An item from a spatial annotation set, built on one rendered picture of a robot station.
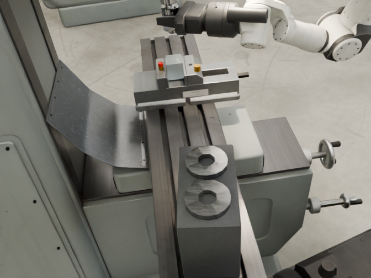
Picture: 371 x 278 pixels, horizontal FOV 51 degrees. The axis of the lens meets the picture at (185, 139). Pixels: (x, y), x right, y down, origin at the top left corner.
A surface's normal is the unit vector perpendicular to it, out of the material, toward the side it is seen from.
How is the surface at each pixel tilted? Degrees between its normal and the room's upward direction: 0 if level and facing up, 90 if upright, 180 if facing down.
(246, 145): 0
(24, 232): 89
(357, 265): 0
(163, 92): 90
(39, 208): 89
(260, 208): 90
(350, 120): 0
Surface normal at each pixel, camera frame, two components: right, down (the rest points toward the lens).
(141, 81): -0.08, -0.74
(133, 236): 0.12, 0.66
